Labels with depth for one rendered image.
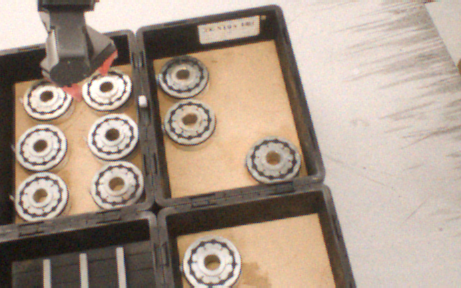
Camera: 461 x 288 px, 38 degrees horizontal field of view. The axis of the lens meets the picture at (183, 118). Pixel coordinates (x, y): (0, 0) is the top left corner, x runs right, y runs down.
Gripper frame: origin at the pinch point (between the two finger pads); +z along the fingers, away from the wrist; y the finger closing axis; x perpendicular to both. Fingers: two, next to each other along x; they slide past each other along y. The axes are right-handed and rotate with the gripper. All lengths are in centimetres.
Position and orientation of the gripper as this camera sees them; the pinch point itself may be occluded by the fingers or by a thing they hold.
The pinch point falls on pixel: (89, 84)
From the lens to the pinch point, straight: 114.1
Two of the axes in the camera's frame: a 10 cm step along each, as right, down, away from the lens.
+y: 6.3, -7.0, 3.4
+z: 1.1, 5.1, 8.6
